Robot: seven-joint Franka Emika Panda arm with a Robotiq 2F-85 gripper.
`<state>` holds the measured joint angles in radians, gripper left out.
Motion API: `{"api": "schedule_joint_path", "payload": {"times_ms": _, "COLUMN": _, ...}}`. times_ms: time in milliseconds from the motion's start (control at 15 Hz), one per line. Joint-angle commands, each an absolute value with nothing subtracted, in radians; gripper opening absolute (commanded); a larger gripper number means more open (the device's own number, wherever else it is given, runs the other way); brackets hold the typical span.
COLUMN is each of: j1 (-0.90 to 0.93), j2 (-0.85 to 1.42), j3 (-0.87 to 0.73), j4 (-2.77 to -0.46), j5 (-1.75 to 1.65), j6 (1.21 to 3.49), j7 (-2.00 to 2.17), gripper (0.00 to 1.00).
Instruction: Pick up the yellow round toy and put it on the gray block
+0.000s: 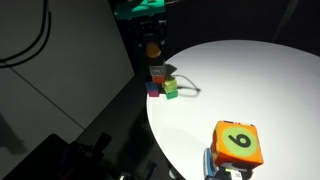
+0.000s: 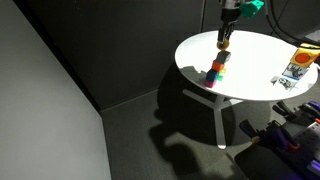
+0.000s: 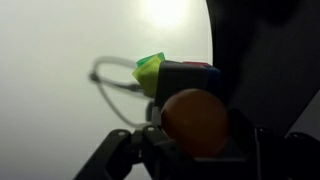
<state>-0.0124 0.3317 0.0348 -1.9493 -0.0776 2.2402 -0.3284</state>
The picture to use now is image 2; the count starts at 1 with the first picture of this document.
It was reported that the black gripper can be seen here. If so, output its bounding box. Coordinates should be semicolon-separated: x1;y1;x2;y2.
217;0;242;44

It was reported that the yellow round toy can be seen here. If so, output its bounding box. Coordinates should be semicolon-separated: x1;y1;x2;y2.
216;39;231;51

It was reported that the red block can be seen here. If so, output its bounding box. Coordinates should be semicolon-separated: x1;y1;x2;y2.
211;60;226;73

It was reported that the lime green block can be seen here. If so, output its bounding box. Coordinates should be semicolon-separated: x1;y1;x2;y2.
218;66;229;77

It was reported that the blue block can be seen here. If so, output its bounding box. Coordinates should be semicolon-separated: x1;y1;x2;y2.
205;68;220;83

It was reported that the magenta block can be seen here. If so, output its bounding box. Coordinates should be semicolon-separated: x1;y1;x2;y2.
201;78;217;89

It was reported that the small black white toy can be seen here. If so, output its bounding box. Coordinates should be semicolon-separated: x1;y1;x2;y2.
270;75;300;92

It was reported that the white table base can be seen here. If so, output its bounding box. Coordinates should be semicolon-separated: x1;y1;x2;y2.
182;88;245;150

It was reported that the white blue soft cube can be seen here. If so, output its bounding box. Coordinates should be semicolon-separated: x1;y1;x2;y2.
281;62;310;81

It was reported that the colourful box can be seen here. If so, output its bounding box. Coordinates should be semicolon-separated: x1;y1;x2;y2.
289;42;320;68

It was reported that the purple black clamp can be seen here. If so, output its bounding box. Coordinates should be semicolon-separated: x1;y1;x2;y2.
238;119;302;155
272;99;320;127

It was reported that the metal plate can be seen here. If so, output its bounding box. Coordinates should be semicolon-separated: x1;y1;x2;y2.
234;144;303;180

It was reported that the black perforated board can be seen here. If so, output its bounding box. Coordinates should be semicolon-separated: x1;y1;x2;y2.
286;122;320;180

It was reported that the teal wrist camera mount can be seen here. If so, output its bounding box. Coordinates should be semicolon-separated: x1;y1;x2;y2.
239;0;265;20

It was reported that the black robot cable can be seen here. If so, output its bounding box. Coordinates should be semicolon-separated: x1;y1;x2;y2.
265;0;303;42

